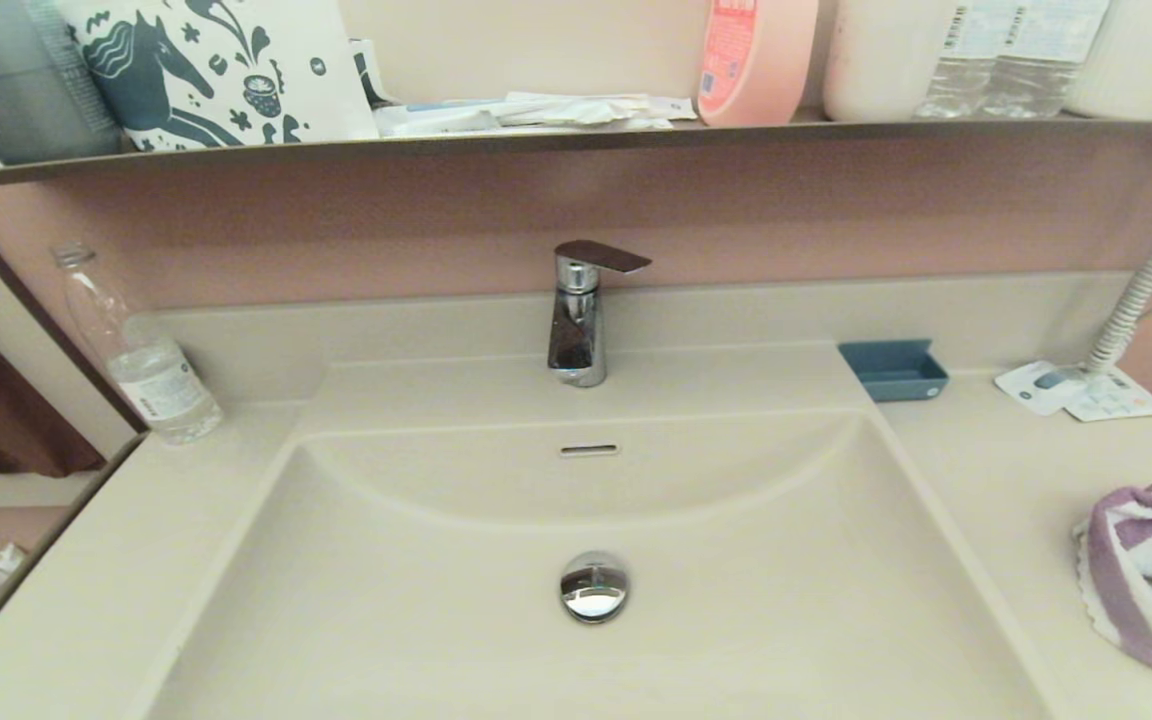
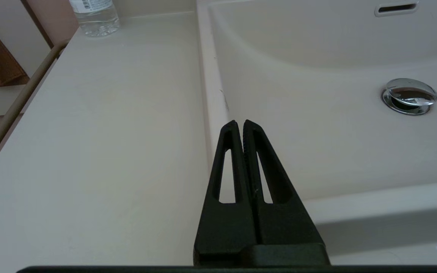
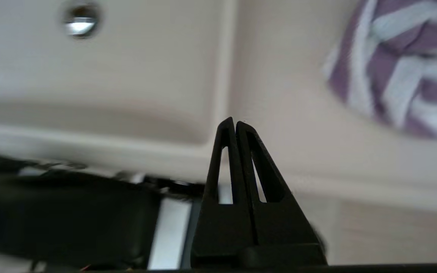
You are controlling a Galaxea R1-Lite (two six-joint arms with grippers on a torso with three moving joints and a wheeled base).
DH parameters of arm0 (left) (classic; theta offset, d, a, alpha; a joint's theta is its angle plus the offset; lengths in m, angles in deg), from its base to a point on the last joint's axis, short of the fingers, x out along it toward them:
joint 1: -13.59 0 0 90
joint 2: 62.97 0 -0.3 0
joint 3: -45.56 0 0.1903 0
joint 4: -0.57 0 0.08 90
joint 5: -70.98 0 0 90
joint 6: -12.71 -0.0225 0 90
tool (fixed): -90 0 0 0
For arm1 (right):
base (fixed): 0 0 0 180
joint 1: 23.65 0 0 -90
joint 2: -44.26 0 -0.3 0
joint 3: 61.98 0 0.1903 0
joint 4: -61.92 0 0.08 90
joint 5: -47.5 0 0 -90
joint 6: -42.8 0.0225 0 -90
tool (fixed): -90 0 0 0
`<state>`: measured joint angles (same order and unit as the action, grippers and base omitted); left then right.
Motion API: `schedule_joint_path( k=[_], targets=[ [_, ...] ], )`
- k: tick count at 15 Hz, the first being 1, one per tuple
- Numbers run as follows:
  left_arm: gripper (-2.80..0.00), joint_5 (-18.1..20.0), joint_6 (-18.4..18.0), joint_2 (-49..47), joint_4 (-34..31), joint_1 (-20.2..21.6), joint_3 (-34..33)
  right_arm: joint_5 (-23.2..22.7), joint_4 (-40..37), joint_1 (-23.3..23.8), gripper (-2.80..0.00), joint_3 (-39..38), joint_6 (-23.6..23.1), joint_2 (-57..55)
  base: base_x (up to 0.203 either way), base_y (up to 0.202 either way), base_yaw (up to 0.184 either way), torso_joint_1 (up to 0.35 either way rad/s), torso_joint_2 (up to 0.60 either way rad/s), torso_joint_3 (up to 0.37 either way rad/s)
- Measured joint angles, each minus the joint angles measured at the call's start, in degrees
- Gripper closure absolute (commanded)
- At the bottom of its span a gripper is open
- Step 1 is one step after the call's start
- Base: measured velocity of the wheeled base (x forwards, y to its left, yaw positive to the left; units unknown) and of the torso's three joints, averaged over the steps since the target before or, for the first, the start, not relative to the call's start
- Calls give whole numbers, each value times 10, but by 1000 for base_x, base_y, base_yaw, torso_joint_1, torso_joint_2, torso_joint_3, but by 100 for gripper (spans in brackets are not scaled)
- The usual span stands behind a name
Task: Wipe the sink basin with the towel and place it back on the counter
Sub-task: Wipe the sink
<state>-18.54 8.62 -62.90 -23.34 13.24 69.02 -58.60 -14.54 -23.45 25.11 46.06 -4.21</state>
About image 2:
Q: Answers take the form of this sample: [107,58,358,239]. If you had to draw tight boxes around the white ceramic sink basin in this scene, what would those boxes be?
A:
[196,0,437,255]

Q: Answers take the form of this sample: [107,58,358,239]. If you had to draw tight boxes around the clear bottle with white label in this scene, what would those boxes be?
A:
[69,0,121,38]

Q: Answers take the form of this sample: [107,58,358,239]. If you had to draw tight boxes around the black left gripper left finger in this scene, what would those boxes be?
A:
[193,120,258,267]

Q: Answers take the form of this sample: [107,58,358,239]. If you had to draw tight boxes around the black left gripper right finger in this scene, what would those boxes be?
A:
[242,119,326,247]

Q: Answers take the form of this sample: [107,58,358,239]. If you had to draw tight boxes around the chrome drain stopper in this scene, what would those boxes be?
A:
[381,78,437,116]

